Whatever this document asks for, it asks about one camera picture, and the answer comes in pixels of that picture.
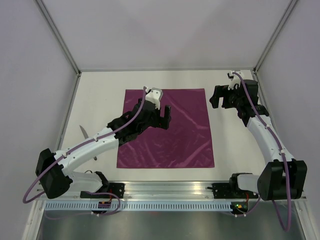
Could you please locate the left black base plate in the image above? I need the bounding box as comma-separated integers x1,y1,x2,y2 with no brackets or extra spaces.
80,182,125,201

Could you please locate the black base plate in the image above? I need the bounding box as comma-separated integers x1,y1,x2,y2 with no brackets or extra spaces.
80,182,125,201
207,182,259,200

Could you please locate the aluminium frame post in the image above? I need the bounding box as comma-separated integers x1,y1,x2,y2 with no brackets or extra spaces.
34,0,81,76
252,0,299,75

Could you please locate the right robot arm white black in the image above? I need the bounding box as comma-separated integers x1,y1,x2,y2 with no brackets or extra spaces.
209,79,308,201

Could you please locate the left aluminium frame post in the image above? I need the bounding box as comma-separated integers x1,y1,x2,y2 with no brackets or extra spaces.
34,0,81,76

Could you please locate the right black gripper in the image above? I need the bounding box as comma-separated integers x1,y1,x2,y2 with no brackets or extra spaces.
209,84,244,109

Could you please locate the aluminium mounting rail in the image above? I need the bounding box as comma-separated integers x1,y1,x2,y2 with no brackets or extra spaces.
34,181,308,202

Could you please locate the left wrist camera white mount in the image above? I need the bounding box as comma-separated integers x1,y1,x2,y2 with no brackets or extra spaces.
144,86,163,110

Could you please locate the purple cloth napkin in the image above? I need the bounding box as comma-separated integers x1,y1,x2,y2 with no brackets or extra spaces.
116,88,215,169

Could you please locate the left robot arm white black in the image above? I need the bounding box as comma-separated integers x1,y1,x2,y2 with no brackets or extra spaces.
35,99,171,199

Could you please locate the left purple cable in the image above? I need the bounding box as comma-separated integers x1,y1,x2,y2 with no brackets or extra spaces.
22,87,148,204

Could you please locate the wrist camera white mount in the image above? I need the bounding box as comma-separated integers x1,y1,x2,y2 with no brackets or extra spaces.
227,70,245,90
144,86,163,110

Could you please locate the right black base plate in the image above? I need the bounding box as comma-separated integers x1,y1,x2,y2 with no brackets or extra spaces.
207,182,259,200

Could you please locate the right aluminium frame post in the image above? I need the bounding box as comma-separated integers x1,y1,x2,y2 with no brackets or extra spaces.
252,0,299,75

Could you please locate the rear aluminium frame bar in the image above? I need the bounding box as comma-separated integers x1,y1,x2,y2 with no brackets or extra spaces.
79,66,255,73

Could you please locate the white slotted cable duct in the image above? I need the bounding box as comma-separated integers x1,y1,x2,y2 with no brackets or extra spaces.
44,200,232,212

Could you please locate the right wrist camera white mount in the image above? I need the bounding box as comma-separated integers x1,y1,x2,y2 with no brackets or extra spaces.
227,70,245,90

